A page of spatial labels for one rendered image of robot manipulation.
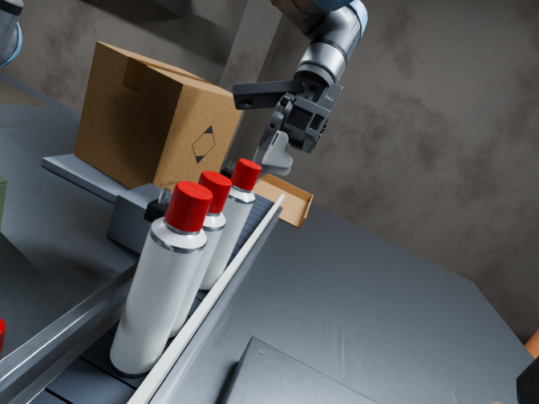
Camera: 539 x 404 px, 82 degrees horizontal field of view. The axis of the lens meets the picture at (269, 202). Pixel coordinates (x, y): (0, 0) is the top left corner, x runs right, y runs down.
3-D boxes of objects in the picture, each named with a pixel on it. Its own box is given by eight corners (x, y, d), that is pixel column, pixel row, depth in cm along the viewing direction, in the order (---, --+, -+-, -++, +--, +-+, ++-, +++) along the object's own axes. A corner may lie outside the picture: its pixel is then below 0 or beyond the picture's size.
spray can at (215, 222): (168, 349, 35) (232, 195, 29) (129, 328, 36) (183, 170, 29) (188, 321, 40) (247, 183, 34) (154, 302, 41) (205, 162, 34)
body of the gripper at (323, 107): (315, 141, 47) (346, 78, 50) (265, 117, 48) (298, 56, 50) (308, 158, 55) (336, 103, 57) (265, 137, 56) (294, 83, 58)
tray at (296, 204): (299, 228, 98) (305, 218, 97) (227, 192, 100) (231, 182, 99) (309, 204, 126) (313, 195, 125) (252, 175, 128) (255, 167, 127)
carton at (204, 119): (147, 200, 70) (183, 83, 61) (71, 154, 75) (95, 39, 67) (215, 183, 98) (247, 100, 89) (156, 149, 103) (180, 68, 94)
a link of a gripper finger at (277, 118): (266, 146, 46) (292, 98, 48) (257, 142, 47) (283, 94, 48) (266, 157, 51) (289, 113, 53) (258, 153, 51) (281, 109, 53)
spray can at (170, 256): (141, 387, 31) (210, 211, 24) (96, 361, 31) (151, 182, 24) (168, 349, 35) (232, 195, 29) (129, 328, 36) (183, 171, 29)
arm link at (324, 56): (309, 35, 51) (302, 66, 59) (297, 57, 50) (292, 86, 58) (350, 54, 51) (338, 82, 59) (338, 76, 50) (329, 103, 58)
